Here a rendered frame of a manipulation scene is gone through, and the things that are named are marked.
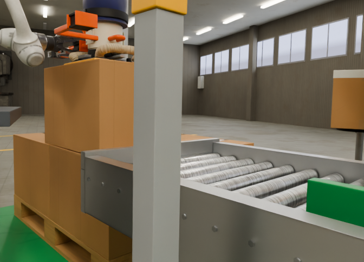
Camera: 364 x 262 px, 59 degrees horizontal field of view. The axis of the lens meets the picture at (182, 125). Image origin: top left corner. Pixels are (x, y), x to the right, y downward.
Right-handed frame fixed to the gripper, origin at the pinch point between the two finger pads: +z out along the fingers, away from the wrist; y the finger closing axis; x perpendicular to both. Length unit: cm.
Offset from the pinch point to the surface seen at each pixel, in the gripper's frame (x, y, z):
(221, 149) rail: 79, 50, 29
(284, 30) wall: -450, -228, 1029
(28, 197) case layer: -29, 88, -21
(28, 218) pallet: -37, 105, -19
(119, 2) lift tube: 36.9, -17.6, 1.1
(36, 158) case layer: -14, 63, -21
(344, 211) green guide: 151, 47, -25
